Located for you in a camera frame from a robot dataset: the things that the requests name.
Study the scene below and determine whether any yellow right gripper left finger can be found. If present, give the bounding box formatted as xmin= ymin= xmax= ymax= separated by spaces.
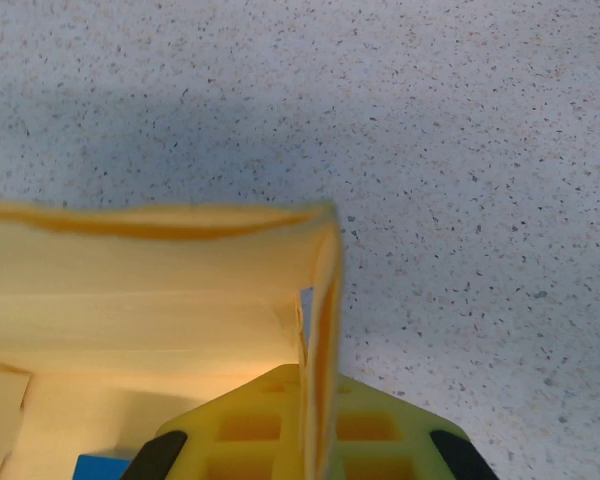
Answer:
xmin=133 ymin=363 xmax=306 ymax=480

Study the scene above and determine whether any small blue object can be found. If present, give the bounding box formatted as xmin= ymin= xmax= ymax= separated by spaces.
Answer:
xmin=74 ymin=452 xmax=137 ymax=480

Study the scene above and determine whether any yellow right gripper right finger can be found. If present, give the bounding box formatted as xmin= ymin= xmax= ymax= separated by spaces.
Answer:
xmin=332 ymin=374 xmax=502 ymax=480

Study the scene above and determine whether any yellow paper box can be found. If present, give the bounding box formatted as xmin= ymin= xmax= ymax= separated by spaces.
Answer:
xmin=0 ymin=199 xmax=347 ymax=480

